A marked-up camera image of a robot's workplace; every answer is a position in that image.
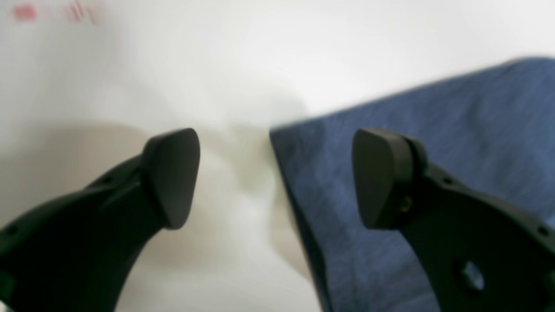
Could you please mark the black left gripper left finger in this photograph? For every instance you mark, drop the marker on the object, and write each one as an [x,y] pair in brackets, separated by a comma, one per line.
[74,253]

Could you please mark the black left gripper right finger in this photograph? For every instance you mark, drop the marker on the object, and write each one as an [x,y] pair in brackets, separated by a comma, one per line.
[480,254]

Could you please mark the dark blue t-shirt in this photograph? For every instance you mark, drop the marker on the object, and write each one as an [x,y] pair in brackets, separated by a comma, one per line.
[492,130]

